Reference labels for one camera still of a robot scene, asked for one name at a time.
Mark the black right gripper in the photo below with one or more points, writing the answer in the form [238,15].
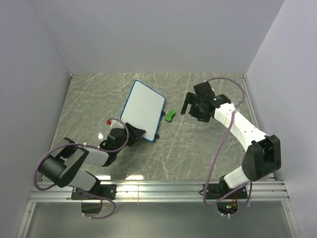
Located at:
[190,99]

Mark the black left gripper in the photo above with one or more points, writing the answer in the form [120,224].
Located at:
[135,134]

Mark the green whiteboard eraser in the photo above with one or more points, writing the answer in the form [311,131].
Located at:
[169,116]

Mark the blue framed whiteboard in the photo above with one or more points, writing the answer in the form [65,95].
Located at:
[143,109]

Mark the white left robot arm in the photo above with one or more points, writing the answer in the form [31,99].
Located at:
[61,166]

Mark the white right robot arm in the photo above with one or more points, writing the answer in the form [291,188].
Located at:
[262,152]

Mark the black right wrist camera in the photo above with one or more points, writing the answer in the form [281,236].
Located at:
[204,90]

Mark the aluminium right side rail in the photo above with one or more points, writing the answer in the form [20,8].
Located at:
[250,107]

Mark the aluminium rail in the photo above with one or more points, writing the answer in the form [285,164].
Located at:
[250,107]
[164,191]

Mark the aluminium front rail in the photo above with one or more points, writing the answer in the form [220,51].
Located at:
[164,191]

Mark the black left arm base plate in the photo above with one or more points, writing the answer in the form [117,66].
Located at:
[92,201]

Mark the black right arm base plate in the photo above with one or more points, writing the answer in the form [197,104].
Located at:
[229,202]

